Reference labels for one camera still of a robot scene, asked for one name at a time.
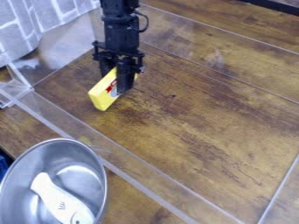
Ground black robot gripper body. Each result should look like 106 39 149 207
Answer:
91 14 146 74

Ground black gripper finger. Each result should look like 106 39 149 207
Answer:
117 58 137 94
99 58 117 76

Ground yellow butter block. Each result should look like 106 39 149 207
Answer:
89 66 139 112

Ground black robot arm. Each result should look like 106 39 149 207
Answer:
93 0 150 95

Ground clear acrylic barrier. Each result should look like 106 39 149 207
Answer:
0 9 105 109

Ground grey brick pattern cloth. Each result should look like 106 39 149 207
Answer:
0 0 99 68

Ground silver metal bowl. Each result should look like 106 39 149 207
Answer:
0 138 109 224

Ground blue object at edge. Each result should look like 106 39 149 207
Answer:
0 155 10 182

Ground cream wooden fish toy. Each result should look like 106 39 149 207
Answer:
31 172 97 224

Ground black cable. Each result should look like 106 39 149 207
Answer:
134 10 151 33

